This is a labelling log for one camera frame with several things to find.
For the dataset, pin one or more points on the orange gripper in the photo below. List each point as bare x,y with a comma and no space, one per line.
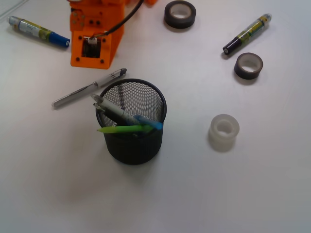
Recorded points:
95,15

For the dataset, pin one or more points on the clear silver gel pen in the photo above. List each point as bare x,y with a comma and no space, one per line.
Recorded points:
89,89

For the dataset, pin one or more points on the white dotted gel pen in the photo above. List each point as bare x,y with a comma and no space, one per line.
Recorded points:
109,105

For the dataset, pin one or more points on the green mechanical pencil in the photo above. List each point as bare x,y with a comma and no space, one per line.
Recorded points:
126,129

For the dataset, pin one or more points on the blue black retractable pen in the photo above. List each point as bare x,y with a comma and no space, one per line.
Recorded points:
111,119

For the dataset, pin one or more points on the black mesh pen holder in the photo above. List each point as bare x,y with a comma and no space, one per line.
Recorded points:
136,97

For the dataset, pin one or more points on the blue cap marker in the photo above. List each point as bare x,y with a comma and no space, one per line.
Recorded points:
35,30

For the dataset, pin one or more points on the large black tape roll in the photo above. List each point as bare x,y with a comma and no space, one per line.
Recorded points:
179,14

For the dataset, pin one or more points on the small dark tape roll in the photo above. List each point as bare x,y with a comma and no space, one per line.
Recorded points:
248,66

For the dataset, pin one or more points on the black cap marker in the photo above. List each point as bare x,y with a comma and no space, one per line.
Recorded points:
243,37

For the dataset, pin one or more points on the clear tape roll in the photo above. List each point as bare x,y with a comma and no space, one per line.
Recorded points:
222,132

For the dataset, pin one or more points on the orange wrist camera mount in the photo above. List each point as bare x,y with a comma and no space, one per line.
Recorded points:
96,54

